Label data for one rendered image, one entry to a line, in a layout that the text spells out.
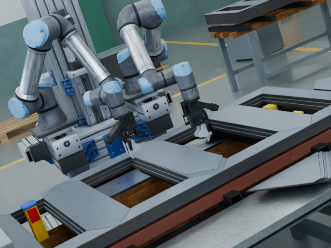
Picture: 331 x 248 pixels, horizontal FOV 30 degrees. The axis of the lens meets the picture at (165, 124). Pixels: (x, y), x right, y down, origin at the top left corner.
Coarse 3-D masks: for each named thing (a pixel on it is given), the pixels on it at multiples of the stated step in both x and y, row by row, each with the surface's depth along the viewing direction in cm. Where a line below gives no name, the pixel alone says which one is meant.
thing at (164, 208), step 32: (256, 96) 314; (288, 96) 297; (192, 128) 299; (224, 128) 291; (256, 128) 268; (320, 128) 251; (128, 160) 285; (224, 160) 242; (256, 160) 238; (192, 192) 227; (64, 224) 243; (128, 224) 216
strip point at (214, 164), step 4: (220, 156) 247; (212, 160) 246; (216, 160) 244; (220, 160) 243; (208, 164) 243; (212, 164) 242; (216, 164) 240; (200, 168) 242; (204, 168) 240; (208, 168) 239; (212, 168) 238; (216, 168) 236; (192, 172) 240; (196, 172) 239
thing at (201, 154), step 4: (200, 152) 260; (204, 152) 258; (208, 152) 257; (192, 156) 258; (196, 156) 256; (200, 156) 255; (184, 160) 256; (188, 160) 255; (192, 160) 253; (196, 160) 252; (176, 164) 255; (180, 164) 253; (184, 164) 252; (188, 164) 250; (168, 168) 253; (172, 168) 252; (176, 168) 250; (180, 168) 249
